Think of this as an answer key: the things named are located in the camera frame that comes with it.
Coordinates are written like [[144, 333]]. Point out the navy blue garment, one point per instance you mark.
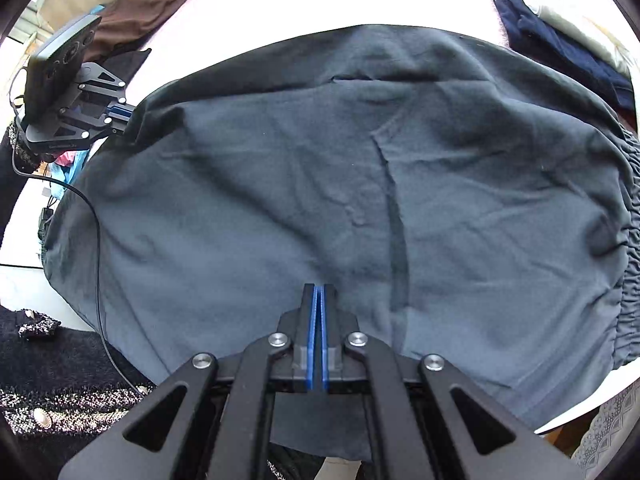
[[550, 25]]

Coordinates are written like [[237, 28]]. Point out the black tweed jacket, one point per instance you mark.
[[45, 370]]

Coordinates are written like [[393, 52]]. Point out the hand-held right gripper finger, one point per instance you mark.
[[313, 330], [324, 330]]

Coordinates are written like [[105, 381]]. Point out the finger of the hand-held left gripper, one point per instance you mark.
[[102, 81], [117, 112]]

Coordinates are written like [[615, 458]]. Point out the pink and blue clothes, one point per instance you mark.
[[67, 167]]

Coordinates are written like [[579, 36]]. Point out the cream garment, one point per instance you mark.
[[575, 5]]

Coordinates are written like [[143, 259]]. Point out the brown garment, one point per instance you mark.
[[127, 15]]

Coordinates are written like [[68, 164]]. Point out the grey patterned cloth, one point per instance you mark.
[[607, 435]]

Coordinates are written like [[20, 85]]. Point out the dark grey pants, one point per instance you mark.
[[350, 210]]

